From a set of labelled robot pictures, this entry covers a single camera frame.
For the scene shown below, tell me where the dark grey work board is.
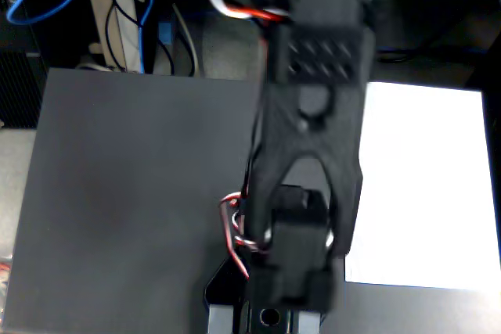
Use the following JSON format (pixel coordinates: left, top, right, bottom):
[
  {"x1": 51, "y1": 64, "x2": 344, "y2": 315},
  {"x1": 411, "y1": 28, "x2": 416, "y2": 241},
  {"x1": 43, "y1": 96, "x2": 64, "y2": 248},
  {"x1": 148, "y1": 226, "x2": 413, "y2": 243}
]
[{"x1": 0, "y1": 67, "x2": 501, "y2": 334}]

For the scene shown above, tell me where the white paper sheet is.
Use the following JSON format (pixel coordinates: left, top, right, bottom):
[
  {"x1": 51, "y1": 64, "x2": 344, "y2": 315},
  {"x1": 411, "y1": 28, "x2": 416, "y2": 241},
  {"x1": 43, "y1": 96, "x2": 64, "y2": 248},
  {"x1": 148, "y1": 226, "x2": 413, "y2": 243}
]
[{"x1": 344, "y1": 81, "x2": 501, "y2": 291}]

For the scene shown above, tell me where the beige desk leg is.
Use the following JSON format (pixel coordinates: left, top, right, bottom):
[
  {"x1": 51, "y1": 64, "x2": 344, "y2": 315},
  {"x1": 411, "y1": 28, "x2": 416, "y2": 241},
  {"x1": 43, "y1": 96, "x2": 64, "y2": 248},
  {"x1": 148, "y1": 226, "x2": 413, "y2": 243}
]
[{"x1": 85, "y1": 0, "x2": 144, "y2": 74}]

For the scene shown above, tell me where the black vented computer case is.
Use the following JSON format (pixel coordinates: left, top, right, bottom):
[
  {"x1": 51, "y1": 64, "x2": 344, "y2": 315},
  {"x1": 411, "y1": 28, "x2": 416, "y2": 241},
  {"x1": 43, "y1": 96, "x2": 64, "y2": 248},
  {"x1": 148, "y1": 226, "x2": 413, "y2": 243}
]
[{"x1": 0, "y1": 0, "x2": 52, "y2": 130}]

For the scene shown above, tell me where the red white black wire bundle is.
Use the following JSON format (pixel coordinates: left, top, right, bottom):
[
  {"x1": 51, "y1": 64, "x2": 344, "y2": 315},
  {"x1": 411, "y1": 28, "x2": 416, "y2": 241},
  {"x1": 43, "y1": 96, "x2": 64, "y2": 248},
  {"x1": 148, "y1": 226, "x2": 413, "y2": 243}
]
[{"x1": 218, "y1": 157, "x2": 272, "y2": 281}]

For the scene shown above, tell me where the grey cable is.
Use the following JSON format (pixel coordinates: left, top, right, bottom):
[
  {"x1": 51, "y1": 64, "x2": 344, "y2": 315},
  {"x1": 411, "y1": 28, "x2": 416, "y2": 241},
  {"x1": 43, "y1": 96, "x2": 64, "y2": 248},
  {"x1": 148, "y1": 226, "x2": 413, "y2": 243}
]
[{"x1": 171, "y1": 3, "x2": 201, "y2": 77}]

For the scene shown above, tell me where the blue hanging cable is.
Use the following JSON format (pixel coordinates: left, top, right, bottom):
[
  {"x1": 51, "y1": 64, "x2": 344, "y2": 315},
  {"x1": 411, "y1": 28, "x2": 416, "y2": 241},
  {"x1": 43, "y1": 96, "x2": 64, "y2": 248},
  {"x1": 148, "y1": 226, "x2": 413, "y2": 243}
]
[{"x1": 136, "y1": 0, "x2": 157, "y2": 74}]

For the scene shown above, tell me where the thin black cable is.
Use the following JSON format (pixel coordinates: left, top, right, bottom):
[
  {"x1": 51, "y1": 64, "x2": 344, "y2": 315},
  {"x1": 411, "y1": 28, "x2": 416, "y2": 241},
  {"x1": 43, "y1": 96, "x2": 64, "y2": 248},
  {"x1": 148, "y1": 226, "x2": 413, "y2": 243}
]
[{"x1": 104, "y1": 0, "x2": 139, "y2": 72}]

